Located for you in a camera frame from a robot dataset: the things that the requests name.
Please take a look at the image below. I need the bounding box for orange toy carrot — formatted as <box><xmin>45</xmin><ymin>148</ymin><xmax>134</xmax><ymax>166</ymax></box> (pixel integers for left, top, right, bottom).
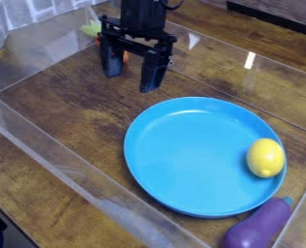
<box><xmin>80</xmin><ymin>18</ymin><xmax>132</xmax><ymax>64</ymax></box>

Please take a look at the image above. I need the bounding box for purple toy eggplant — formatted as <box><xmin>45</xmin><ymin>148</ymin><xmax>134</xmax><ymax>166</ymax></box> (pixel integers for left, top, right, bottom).
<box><xmin>222</xmin><ymin>196</ymin><xmax>293</xmax><ymax>248</ymax></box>

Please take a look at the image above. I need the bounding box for yellow toy lemon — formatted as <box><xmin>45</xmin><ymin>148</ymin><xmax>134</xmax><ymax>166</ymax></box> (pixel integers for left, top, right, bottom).
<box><xmin>246</xmin><ymin>139</ymin><xmax>286</xmax><ymax>178</ymax></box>

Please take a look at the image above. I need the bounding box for clear acrylic enclosure wall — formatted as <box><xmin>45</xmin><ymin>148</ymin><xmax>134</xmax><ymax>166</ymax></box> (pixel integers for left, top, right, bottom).
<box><xmin>0</xmin><ymin>1</ymin><xmax>306</xmax><ymax>248</ymax></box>

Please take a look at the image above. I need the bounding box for blue round plate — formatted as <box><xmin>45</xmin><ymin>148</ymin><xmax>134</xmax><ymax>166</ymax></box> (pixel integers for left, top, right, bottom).
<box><xmin>124</xmin><ymin>97</ymin><xmax>285</xmax><ymax>218</ymax></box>

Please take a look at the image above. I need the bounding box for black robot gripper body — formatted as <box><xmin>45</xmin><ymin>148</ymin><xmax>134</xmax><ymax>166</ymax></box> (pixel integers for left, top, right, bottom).
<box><xmin>100</xmin><ymin>0</ymin><xmax>178</xmax><ymax>56</ymax></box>

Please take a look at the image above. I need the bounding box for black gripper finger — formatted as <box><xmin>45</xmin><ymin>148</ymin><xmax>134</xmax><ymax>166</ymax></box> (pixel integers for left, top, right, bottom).
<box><xmin>141</xmin><ymin>49</ymin><xmax>173</xmax><ymax>93</ymax></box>
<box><xmin>101</xmin><ymin>37</ymin><xmax>125</xmax><ymax>78</ymax></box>

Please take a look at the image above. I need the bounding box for white grid curtain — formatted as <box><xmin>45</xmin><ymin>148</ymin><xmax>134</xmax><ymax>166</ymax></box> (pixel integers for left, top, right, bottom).
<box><xmin>0</xmin><ymin>0</ymin><xmax>109</xmax><ymax>48</ymax></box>

